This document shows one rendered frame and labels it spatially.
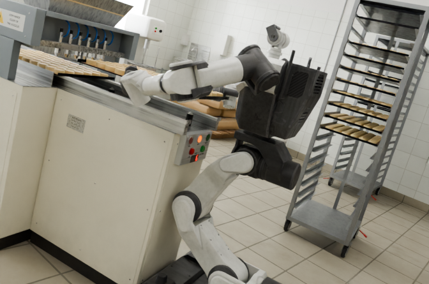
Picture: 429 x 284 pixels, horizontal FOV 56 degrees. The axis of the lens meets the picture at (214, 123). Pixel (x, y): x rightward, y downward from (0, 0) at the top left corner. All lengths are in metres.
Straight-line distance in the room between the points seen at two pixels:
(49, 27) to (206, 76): 1.01
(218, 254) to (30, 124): 1.04
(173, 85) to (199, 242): 0.79
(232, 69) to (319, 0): 4.86
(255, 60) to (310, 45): 4.65
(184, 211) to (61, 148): 0.69
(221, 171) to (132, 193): 0.41
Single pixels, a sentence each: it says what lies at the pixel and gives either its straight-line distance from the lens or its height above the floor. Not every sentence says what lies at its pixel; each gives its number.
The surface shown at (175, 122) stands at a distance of 1.67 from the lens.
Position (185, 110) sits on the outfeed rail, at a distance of 1.98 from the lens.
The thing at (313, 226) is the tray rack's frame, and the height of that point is 0.15.
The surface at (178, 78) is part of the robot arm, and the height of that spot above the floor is 1.09.
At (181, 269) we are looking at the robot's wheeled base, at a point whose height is 0.19.
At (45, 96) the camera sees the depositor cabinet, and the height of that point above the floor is 0.79.
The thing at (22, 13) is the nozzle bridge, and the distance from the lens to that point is 1.99.
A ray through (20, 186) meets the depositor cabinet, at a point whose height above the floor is 0.34.
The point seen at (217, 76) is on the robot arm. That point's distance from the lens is 1.31.
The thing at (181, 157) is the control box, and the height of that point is 0.74.
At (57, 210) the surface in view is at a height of 0.26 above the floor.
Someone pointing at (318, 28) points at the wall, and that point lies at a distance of 6.04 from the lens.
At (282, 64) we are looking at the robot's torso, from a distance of 1.53.
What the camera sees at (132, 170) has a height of 0.62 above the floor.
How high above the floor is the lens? 1.21
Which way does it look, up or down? 10 degrees down
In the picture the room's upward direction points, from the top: 15 degrees clockwise
